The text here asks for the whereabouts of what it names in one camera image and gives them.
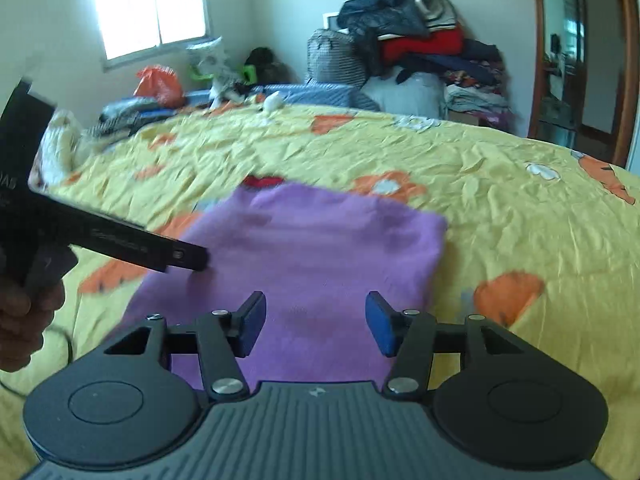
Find dark backpack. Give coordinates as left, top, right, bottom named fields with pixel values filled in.
left=245, top=47, right=289, bottom=86

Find blue grey striped quilt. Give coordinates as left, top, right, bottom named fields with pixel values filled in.
left=250, top=82, right=382, bottom=112

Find window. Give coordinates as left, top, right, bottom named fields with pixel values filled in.
left=90, top=0, right=209, bottom=62

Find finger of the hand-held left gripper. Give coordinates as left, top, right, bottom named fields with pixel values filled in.
left=60, top=199, right=210, bottom=274

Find orange plastic bag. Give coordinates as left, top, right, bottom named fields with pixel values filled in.
left=132, top=65, right=184, bottom=109

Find stack of folded clothes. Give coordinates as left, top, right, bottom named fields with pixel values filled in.
left=442, top=62, right=512, bottom=132

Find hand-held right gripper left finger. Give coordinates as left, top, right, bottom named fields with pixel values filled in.
left=102, top=291, right=267, bottom=403

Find white grey garment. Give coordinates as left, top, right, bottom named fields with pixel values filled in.
left=415, top=0, right=459, bottom=31

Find white green patterned bag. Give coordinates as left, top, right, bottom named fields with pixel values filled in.
left=186, top=36, right=227, bottom=82

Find yellow carrot print bedsheet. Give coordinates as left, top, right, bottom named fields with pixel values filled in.
left=0, top=102, right=640, bottom=480

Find person's left hand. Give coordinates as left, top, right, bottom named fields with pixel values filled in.
left=0, top=246, right=77, bottom=374

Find white picture frame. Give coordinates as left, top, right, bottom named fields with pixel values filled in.
left=322, top=11, right=352, bottom=32

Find white yellow cloth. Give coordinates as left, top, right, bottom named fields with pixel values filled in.
left=39, top=109, right=90, bottom=173

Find navy garment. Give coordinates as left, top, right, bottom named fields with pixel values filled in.
left=390, top=40, right=502, bottom=87

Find striped folded clothes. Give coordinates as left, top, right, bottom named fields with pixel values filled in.
left=97, top=97, right=172, bottom=137

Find grey checkered bag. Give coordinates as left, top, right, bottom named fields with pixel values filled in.
left=306, top=29, right=369, bottom=94

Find red garment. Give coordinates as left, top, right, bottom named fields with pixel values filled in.
left=379, top=29, right=467, bottom=67

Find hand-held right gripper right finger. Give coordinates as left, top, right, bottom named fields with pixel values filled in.
left=365, top=291, right=532, bottom=402

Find purple sweater with red trim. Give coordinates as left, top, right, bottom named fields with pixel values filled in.
left=117, top=175, right=449, bottom=392

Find dark blue jacket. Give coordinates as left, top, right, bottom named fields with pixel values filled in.
left=339, top=0, right=432, bottom=43

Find white stuffed bag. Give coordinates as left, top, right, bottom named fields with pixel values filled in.
left=360, top=72, right=447, bottom=119

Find wooden door frame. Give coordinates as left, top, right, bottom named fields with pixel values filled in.
left=529, top=0, right=640, bottom=167

